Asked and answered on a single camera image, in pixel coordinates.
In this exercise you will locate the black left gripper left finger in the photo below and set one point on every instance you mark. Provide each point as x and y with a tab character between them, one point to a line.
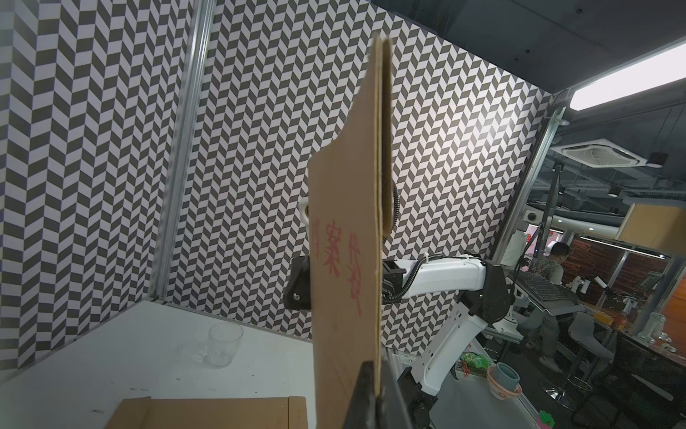
363	405

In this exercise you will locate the clear plastic cup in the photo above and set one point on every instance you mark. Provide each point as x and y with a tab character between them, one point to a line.
222	344

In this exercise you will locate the brown file bag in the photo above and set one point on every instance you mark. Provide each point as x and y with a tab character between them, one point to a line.
288	412
350	203

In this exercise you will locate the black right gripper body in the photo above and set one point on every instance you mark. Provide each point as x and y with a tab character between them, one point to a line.
297	293

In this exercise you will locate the ceiling light strip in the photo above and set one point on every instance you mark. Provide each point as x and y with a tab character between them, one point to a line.
657	70

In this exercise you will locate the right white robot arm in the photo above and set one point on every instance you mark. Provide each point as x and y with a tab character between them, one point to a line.
450	300

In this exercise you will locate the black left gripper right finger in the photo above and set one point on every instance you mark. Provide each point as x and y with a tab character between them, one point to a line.
392	409

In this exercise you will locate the seated person in background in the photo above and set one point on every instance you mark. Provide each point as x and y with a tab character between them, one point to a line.
547	273

